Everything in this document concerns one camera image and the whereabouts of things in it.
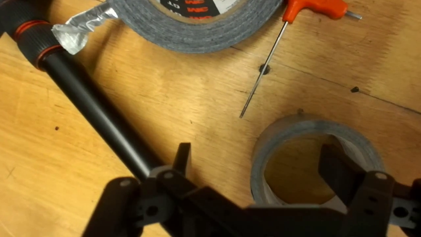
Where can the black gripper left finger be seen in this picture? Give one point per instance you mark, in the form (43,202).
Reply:
(184,158)

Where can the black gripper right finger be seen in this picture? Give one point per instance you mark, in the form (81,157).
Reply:
(370,198)

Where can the small grey tape roll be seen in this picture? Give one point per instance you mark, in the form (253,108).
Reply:
(268,149)

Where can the large black tape roll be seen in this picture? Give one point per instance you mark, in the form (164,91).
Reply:
(193,33)

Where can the crumpled grey tape wad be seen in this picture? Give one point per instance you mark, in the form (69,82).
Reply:
(81,30)

